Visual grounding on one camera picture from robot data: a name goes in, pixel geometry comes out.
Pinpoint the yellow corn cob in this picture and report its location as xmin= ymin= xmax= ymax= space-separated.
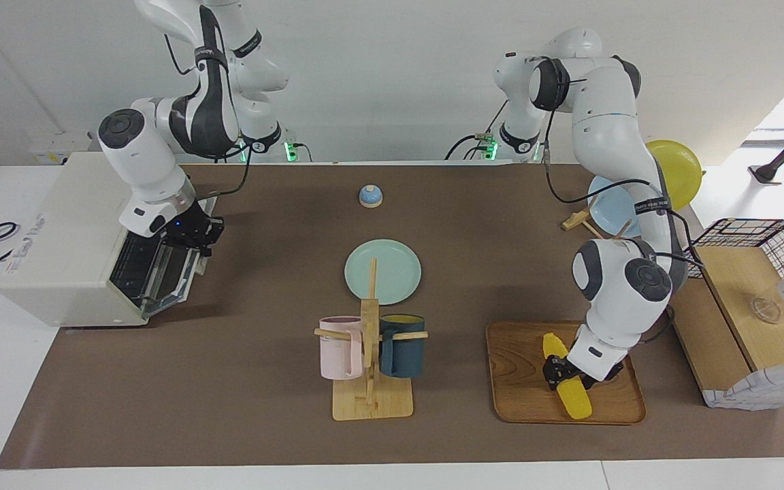
xmin=542 ymin=332 xmax=593 ymax=421

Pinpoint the glass oven door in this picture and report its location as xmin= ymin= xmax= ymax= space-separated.
xmin=139 ymin=238 xmax=219 ymax=321

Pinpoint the light green plate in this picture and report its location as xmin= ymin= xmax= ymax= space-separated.
xmin=344 ymin=238 xmax=423 ymax=306

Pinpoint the white toaster oven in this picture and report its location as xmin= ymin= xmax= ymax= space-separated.
xmin=0 ymin=151 xmax=219 ymax=329

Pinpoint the brown wooden tray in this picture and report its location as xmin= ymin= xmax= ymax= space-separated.
xmin=485 ymin=320 xmax=647 ymax=426

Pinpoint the wooden plate rack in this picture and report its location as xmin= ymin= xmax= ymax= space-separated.
xmin=561 ymin=197 xmax=638 ymax=240

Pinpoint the dark blue mug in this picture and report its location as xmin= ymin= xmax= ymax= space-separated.
xmin=378 ymin=313 xmax=427 ymax=379

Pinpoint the pink mug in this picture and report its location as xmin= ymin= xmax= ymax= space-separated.
xmin=318 ymin=315 xmax=365 ymax=380

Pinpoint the brown table mat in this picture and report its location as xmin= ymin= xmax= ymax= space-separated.
xmin=0 ymin=163 xmax=784 ymax=470

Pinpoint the light blue plate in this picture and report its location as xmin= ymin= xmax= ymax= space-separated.
xmin=587 ymin=176 xmax=644 ymax=239

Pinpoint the white checked cloth liner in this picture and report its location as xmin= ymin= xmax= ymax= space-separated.
xmin=702 ymin=359 xmax=784 ymax=411

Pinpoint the wooden mug rack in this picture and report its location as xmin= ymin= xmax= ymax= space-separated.
xmin=314 ymin=257 xmax=429 ymax=421

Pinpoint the small clear glass item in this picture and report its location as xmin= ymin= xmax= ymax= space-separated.
xmin=749 ymin=296 xmax=783 ymax=325

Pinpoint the yellow plate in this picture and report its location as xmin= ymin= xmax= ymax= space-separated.
xmin=645 ymin=140 xmax=704 ymax=210

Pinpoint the oven wire rack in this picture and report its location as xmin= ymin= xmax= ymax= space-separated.
xmin=112 ymin=235 xmax=161 ymax=304

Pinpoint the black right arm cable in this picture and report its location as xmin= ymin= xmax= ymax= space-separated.
xmin=164 ymin=34 xmax=253 ymax=199

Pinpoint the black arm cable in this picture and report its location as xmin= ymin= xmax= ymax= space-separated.
xmin=544 ymin=68 xmax=706 ymax=280
xmin=164 ymin=34 xmax=253 ymax=199

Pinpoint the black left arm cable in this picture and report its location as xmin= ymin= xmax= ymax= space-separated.
xmin=544 ymin=68 xmax=706 ymax=280

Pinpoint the black base cable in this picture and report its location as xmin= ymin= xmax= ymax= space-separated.
xmin=445 ymin=101 xmax=510 ymax=162

